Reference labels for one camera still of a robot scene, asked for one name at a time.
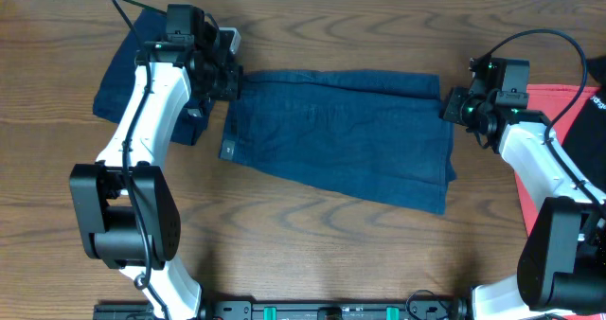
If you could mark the blue denim shorts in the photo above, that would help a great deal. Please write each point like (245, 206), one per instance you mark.
(369, 134)

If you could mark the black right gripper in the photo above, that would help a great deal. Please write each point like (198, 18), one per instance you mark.
(451, 110)

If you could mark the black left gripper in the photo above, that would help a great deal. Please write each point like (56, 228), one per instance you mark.
(232, 83)

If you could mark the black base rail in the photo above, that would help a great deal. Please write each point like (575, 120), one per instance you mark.
(423, 309)

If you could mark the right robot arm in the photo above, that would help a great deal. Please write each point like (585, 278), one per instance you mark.
(559, 271)

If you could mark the black printed garment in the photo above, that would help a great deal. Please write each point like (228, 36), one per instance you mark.
(585, 141)

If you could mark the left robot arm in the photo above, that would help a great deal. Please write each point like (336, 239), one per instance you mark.
(126, 215)

